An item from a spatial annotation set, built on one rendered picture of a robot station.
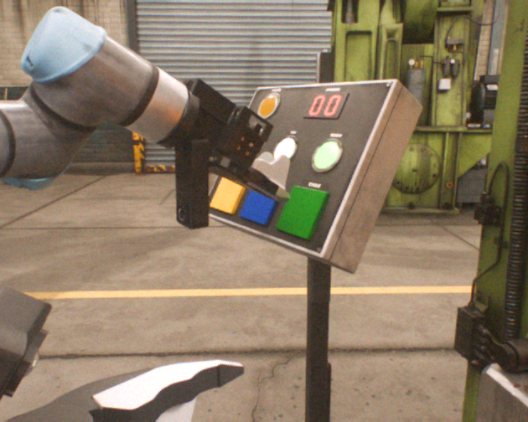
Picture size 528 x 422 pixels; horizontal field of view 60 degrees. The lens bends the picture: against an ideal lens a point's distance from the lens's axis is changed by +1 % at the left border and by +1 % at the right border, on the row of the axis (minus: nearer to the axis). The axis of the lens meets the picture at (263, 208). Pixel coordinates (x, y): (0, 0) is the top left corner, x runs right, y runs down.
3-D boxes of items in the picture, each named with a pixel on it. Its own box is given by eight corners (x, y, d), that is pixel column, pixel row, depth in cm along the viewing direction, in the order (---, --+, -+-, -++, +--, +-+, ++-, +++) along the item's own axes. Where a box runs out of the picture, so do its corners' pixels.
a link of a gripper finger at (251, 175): (286, 187, 59) (237, 156, 53) (282, 198, 59) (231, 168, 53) (264, 182, 63) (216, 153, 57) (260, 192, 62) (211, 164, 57)
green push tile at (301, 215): (307, 239, 64) (327, 191, 65) (274, 228, 70) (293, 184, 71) (315, 243, 65) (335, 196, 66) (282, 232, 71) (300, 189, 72)
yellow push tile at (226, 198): (230, 213, 80) (247, 175, 80) (209, 206, 86) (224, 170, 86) (238, 217, 81) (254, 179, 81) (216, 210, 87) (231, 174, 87)
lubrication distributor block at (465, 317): (473, 385, 72) (482, 305, 69) (449, 364, 78) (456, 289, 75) (493, 383, 73) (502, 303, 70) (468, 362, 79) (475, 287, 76)
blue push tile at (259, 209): (264, 225, 72) (283, 182, 73) (237, 216, 78) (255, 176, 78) (272, 229, 73) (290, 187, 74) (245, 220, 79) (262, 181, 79)
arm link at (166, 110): (137, 128, 46) (110, 126, 53) (174, 148, 49) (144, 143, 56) (168, 64, 47) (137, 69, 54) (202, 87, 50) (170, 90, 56)
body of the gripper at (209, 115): (279, 129, 57) (205, 75, 50) (251, 190, 57) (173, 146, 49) (245, 126, 63) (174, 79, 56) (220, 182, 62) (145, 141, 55)
